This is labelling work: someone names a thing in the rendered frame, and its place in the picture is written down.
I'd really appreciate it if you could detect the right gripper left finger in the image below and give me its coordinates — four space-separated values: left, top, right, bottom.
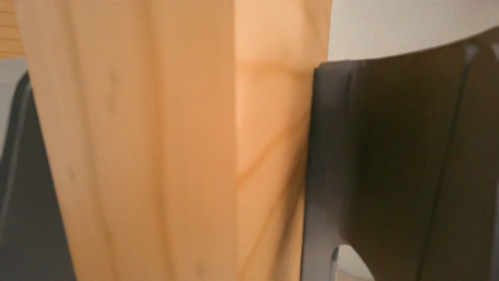
0 57 77 281

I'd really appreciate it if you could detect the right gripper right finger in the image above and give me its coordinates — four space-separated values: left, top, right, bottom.
299 25 499 281

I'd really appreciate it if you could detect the beige wall rack case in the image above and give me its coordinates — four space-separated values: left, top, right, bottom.
335 270 373 281

